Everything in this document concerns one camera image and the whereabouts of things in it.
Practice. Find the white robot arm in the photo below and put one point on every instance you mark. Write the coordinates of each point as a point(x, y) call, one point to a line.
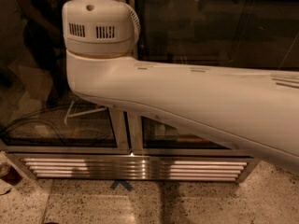
point(253, 110)

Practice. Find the small white block inside fridge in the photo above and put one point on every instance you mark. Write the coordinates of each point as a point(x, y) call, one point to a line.
point(160, 130)

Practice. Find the stainless glass door refrigerator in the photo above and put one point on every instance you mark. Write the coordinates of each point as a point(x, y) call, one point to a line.
point(49, 131)

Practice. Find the blue tape floor marker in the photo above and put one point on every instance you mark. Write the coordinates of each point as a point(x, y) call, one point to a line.
point(123, 183)

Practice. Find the brown object at left edge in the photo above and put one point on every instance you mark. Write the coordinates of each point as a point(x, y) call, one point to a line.
point(9, 174)

